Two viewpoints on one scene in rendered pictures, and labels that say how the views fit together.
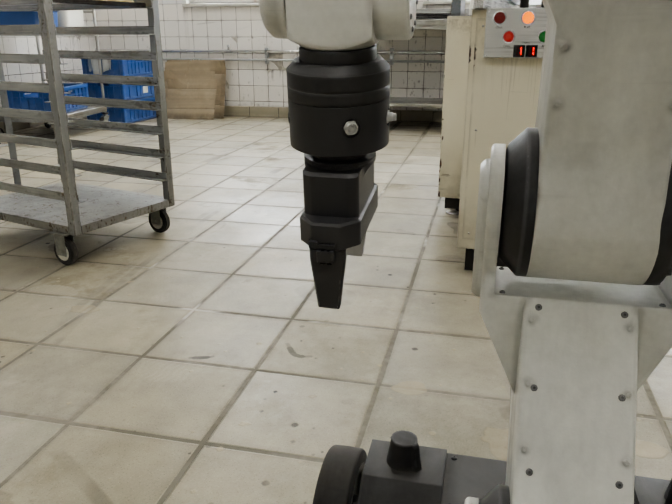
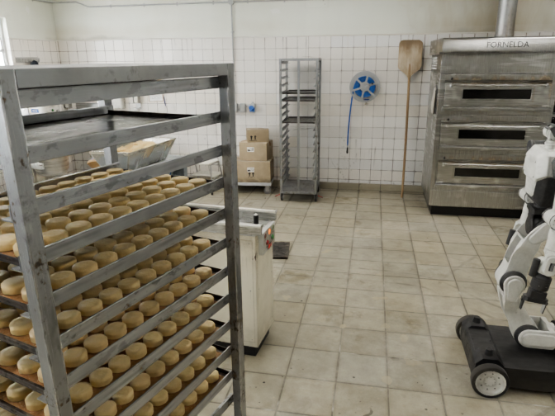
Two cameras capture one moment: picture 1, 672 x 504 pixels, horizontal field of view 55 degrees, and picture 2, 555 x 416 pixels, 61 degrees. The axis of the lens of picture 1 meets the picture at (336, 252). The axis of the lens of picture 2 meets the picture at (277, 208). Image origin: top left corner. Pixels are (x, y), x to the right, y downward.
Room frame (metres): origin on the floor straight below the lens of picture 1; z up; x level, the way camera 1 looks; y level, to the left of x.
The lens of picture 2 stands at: (2.01, 2.17, 1.83)
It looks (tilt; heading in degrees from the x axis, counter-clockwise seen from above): 18 degrees down; 268
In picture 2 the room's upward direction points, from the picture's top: 1 degrees counter-clockwise
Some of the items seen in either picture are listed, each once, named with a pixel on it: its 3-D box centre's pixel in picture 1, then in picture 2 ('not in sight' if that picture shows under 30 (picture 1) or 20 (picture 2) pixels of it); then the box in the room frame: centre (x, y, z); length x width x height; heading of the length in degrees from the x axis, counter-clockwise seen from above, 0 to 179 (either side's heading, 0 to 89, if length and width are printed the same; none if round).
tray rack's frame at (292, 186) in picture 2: not in sight; (301, 128); (1.48, -4.10, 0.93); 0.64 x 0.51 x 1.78; 80
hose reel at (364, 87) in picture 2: not in sight; (362, 113); (0.62, -4.27, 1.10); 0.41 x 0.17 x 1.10; 167
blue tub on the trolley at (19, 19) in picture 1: (27, 19); not in sight; (5.05, 2.29, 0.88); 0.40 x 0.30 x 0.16; 80
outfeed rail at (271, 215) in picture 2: not in sight; (139, 202); (2.87, -1.01, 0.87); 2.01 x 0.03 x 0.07; 161
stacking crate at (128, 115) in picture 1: (123, 109); not in sight; (6.16, 2.00, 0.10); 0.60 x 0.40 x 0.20; 165
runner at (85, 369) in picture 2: not in sight; (156, 315); (2.27, 1.14, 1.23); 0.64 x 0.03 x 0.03; 60
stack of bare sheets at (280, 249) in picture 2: not in sight; (258, 248); (2.05, -2.19, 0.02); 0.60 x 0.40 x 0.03; 174
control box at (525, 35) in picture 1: (527, 33); (267, 238); (1.99, -0.56, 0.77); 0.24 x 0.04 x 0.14; 71
